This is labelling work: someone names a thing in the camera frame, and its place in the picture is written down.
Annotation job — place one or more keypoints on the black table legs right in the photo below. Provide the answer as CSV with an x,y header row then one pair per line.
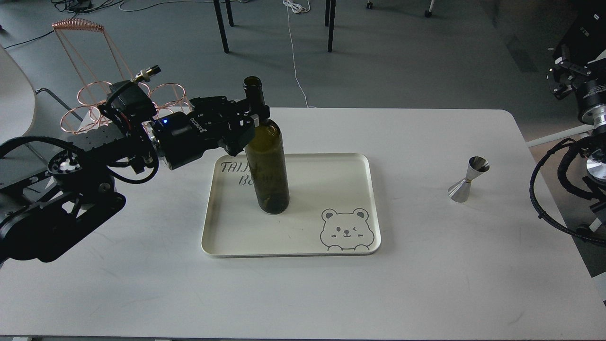
x,y
329,22

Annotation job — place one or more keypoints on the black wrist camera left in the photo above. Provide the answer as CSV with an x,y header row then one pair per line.
x,y
128,105

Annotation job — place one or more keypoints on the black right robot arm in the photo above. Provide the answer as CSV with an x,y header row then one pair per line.
x,y
592,148

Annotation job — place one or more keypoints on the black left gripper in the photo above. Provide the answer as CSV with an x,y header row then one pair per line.
x,y
183,138

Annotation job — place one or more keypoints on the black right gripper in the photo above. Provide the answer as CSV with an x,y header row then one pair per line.
x,y
590,93

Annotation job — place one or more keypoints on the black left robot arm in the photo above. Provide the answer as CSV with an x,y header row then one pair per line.
x,y
44,215

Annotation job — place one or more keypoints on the steel double jigger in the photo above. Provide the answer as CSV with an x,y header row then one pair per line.
x,y
460,191

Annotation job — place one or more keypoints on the cream bear serving tray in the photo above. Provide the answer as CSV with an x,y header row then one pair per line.
x,y
332,210

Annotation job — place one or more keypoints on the dark green wine bottle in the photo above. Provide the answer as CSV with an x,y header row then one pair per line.
x,y
266,159

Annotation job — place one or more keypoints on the copper wire bottle rack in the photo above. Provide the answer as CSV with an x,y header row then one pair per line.
x,y
98,63

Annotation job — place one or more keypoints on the black table legs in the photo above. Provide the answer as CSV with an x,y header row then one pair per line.
x,y
329,22
221,23

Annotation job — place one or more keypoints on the black table legs left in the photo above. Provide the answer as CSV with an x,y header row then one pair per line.
x,y
221,23

